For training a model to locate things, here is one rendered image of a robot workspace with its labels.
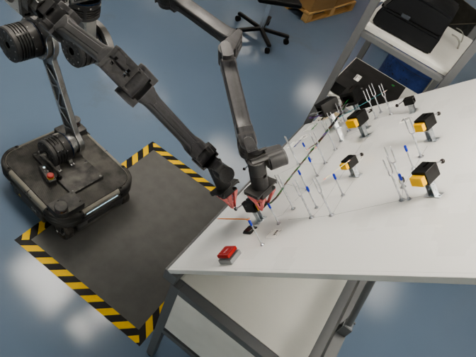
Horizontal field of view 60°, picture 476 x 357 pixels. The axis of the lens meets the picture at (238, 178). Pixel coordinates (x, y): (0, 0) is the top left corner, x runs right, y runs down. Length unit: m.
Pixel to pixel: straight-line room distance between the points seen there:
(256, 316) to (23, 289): 1.33
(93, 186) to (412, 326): 2.18
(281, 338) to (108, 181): 1.42
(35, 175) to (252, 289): 1.46
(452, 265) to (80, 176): 2.04
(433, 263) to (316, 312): 0.82
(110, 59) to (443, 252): 0.95
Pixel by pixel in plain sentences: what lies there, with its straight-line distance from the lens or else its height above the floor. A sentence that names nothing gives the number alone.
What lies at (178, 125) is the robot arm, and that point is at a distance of 1.33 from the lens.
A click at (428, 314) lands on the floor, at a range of 3.19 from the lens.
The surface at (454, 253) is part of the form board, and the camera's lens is 1.03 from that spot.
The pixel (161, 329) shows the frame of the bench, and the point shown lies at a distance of 1.99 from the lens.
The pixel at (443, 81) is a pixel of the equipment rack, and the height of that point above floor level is 1.43.
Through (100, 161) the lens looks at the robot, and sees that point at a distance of 2.66.
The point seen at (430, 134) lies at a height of 1.50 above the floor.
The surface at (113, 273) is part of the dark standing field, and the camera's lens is 2.51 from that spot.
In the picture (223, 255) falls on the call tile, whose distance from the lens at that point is 1.35.
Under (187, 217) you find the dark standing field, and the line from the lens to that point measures 2.77.
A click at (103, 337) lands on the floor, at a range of 2.37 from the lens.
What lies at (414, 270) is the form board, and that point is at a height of 1.56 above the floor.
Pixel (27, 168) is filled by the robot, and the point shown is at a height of 0.24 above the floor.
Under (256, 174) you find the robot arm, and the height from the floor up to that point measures 1.32.
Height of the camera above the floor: 2.24
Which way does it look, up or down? 47 degrees down
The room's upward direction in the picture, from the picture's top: 24 degrees clockwise
